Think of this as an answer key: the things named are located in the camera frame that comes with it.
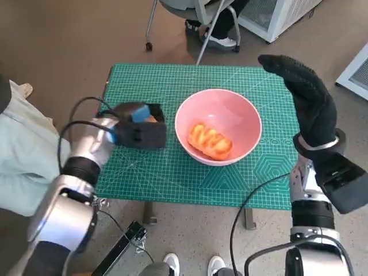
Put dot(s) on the silver metal clamp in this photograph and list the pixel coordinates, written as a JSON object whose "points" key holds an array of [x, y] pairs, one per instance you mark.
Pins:
{"points": [[100, 202]]}

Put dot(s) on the white flat framed unit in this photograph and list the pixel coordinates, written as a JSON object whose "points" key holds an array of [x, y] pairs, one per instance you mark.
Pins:
{"points": [[355, 76]]}

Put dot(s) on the pink bowl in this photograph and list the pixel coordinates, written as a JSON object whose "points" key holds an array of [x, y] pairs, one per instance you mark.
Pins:
{"points": [[218, 106]]}

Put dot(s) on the green cutting mat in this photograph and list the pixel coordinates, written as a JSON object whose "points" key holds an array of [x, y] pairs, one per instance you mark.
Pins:
{"points": [[158, 178]]}

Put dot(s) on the grey office chair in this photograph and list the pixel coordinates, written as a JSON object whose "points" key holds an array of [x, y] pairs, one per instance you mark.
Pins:
{"points": [[178, 4]]}

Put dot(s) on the black metal bar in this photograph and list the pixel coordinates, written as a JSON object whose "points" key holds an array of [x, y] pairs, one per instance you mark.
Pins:
{"points": [[120, 250]]}

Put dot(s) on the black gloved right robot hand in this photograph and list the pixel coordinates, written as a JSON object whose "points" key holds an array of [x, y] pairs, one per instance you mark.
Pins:
{"points": [[313, 109]]}

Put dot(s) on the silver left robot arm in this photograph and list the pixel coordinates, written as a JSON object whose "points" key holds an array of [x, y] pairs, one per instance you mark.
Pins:
{"points": [[63, 218]]}

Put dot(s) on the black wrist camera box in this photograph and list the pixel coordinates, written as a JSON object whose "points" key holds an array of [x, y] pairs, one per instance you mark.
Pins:
{"points": [[143, 135], [342, 184]]}

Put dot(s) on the person seated on chair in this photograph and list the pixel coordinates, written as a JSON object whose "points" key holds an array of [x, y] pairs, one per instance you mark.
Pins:
{"points": [[225, 24]]}

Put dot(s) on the silver metal rod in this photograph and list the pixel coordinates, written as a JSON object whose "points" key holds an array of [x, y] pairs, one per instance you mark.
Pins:
{"points": [[207, 34]]}

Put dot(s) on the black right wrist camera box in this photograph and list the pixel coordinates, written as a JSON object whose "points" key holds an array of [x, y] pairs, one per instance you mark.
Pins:
{"points": [[342, 184]]}

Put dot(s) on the white shoe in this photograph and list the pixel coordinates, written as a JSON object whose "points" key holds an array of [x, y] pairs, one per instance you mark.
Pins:
{"points": [[215, 263], [171, 263]]}

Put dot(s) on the long twisted toy bread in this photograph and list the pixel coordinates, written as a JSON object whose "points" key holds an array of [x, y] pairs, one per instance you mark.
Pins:
{"points": [[210, 141]]}

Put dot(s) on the white cabinet with mesh grille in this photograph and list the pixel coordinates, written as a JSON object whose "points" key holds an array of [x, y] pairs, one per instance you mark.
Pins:
{"points": [[287, 15]]}

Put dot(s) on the dark metal table leg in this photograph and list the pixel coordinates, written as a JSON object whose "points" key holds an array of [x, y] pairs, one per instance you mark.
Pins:
{"points": [[250, 220], [149, 214]]}

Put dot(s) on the round toy bread bun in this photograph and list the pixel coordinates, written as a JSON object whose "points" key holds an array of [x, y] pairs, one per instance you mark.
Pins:
{"points": [[153, 119]]}

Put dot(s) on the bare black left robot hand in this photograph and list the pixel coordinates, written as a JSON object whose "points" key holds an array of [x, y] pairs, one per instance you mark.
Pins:
{"points": [[139, 113]]}

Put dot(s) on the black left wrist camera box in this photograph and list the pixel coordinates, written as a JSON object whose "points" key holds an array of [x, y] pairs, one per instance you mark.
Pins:
{"points": [[143, 135]]}

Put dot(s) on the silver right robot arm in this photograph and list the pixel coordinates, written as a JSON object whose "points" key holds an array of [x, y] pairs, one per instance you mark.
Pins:
{"points": [[312, 212]]}

